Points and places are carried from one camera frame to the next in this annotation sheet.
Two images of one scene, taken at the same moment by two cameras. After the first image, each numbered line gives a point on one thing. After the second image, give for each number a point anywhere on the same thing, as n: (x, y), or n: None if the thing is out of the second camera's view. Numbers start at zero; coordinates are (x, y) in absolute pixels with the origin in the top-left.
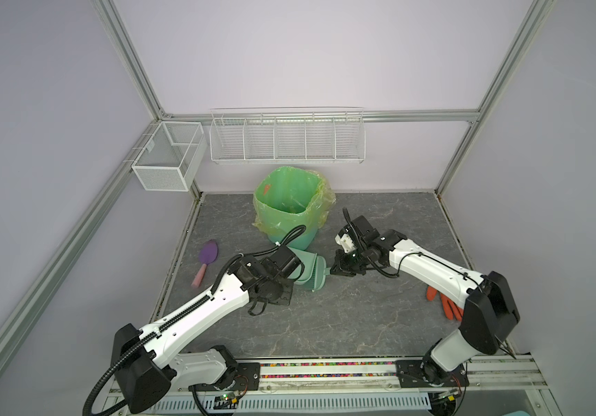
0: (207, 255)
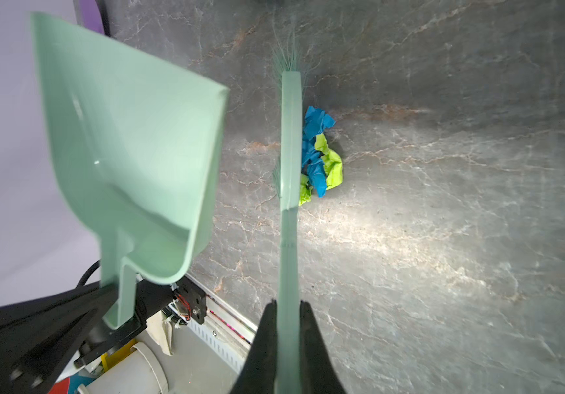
0: (91, 16)
